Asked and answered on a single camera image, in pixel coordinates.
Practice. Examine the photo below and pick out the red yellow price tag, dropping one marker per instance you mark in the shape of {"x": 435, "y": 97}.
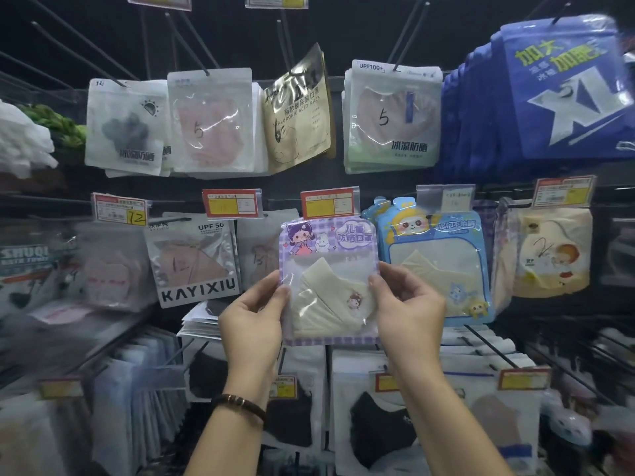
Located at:
{"x": 386, "y": 382}
{"x": 524, "y": 379}
{"x": 159, "y": 0}
{"x": 60, "y": 389}
{"x": 330, "y": 203}
{"x": 231, "y": 204}

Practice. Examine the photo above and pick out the blue white bunny toy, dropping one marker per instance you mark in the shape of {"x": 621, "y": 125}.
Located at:
{"x": 570, "y": 426}

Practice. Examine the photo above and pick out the blue cartoon packet cream mask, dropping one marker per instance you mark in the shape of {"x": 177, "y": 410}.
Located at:
{"x": 436, "y": 272}

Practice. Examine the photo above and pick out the person's right forearm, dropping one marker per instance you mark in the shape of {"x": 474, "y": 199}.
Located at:
{"x": 446, "y": 431}

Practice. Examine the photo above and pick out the row of translucent mask packets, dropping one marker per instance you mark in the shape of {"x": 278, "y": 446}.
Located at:
{"x": 139, "y": 406}

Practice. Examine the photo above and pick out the clear tag holder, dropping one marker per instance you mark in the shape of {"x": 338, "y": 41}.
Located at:
{"x": 159, "y": 379}

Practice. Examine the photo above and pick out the pale green mask packet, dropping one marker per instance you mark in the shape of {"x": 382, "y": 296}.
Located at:
{"x": 392, "y": 118}

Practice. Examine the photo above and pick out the clear packet pink mask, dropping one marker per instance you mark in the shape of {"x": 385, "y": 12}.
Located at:
{"x": 114, "y": 272}

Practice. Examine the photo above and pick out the white packet grey mask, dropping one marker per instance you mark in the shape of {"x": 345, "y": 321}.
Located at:
{"x": 126, "y": 128}

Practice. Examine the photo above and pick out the clear packet purple trim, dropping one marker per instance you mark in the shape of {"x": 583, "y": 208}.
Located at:
{"x": 617, "y": 252}

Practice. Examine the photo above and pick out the white red price tag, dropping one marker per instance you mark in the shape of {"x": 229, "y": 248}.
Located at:
{"x": 284, "y": 386}

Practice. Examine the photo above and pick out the black mask packet pale arc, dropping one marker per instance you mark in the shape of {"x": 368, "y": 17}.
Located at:
{"x": 382, "y": 431}

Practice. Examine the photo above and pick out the row of cream mask packets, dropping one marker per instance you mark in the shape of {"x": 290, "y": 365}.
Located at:
{"x": 34, "y": 441}

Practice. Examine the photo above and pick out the clear holder white paper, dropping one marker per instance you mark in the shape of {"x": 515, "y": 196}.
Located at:
{"x": 446, "y": 198}

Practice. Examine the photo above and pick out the purple checked packet blue mask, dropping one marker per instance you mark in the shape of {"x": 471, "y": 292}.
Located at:
{"x": 483, "y": 228}

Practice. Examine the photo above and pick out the green fluffy item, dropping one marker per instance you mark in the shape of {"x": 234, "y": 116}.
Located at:
{"x": 59, "y": 126}

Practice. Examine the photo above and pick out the person's left forearm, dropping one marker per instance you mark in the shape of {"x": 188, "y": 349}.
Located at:
{"x": 228, "y": 441}

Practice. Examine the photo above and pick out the glossy packet pink mask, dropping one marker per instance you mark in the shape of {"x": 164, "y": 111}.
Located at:
{"x": 213, "y": 123}

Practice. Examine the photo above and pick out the white fluffy item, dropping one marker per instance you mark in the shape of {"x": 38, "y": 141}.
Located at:
{"x": 25, "y": 143}

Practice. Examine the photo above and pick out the cream line-drawing mask packet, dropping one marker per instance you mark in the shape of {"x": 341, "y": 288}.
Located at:
{"x": 297, "y": 113}

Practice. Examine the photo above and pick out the grey packet pink mask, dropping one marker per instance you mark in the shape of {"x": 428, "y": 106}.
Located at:
{"x": 193, "y": 262}

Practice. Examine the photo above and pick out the stack of mask packets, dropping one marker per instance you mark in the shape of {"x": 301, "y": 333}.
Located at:
{"x": 203, "y": 319}

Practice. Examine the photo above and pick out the purple checked packet cream mask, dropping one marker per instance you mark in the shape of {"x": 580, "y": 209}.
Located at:
{"x": 327, "y": 292}

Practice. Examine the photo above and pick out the cream cartoon girl packet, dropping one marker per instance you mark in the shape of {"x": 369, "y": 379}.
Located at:
{"x": 555, "y": 257}

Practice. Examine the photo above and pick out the white packet beige mask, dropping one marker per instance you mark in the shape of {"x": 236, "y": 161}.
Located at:
{"x": 260, "y": 247}

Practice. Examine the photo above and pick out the dark blue mask packet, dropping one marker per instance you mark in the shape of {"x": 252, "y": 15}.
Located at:
{"x": 545, "y": 94}

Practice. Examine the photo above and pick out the person's left hand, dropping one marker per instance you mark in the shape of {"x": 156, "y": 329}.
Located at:
{"x": 253, "y": 337}

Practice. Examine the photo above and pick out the person's right hand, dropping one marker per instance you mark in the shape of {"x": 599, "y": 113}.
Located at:
{"x": 414, "y": 332}

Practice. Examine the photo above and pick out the white price tag with barcode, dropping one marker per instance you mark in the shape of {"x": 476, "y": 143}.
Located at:
{"x": 564, "y": 191}

